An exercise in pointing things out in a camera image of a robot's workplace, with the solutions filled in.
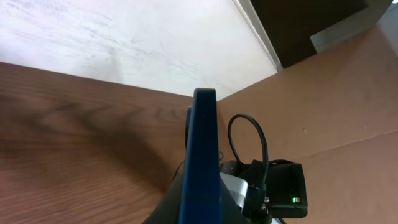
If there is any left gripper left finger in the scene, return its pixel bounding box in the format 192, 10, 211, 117
143, 174, 183, 224

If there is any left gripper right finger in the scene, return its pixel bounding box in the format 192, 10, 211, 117
220, 180, 248, 224

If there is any blue Galaxy smartphone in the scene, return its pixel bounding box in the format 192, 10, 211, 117
178, 88, 222, 224

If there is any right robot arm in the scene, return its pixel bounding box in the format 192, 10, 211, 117
220, 159, 308, 223

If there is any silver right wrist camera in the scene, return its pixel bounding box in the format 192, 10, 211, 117
220, 172, 248, 210

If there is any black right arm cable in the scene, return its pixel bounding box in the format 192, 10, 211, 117
226, 113, 269, 190

